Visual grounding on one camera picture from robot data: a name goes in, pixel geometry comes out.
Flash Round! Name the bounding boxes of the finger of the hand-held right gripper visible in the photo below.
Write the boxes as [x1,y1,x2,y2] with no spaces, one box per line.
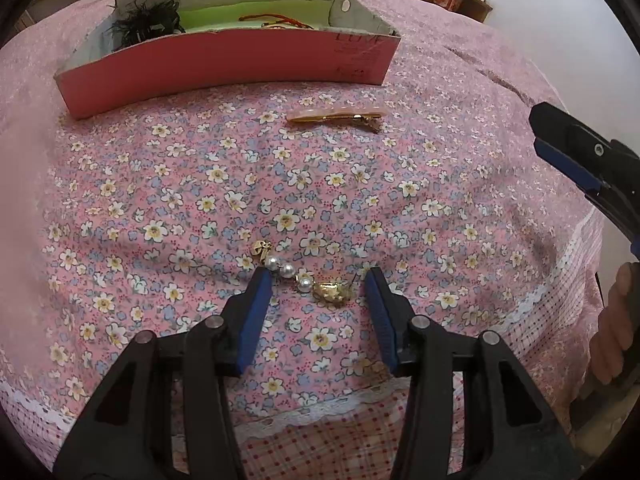
[528,101,640,246]

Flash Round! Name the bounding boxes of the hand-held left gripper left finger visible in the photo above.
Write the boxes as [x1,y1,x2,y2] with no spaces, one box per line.
[52,266,274,480]

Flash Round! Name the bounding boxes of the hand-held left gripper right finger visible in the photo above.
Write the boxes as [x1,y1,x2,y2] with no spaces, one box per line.
[363,266,583,480]

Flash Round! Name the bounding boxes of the pearl and gold bracelet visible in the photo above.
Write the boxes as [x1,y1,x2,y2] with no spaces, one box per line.
[248,241,353,307]

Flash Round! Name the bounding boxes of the pink cardboard box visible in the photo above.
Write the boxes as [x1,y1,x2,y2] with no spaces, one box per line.
[54,0,402,121]

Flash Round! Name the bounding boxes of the person's right hand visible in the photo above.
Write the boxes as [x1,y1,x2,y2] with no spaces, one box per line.
[589,261,640,387]

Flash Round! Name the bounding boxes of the pink floral bedsheet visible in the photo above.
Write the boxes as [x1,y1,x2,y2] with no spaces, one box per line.
[0,0,608,476]

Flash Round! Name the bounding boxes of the gold hair clip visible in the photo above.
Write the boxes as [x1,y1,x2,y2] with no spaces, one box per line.
[286,106,383,133]

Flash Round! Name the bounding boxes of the green foam pad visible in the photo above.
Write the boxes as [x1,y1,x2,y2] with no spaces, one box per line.
[177,2,333,33]

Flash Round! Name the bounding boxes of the black hair scrunchie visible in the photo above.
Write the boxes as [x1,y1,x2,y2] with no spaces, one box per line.
[105,0,187,51]

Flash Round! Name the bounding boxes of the red string bracelet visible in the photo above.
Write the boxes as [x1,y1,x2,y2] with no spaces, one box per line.
[239,12,313,31]

